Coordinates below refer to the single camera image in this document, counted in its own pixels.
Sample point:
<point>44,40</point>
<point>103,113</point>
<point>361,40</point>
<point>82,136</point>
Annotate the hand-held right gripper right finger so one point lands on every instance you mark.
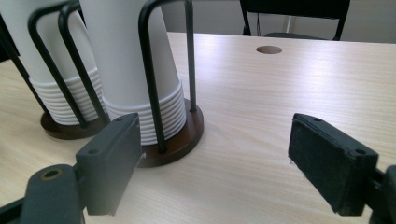
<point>330,168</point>

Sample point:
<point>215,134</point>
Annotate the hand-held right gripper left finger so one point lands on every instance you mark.
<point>109,161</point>

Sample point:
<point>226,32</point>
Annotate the stack of white paper cups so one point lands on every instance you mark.
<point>124,62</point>
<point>49,37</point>

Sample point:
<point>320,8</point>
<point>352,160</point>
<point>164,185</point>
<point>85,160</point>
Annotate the black folding chair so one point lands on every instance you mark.
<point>295,4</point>

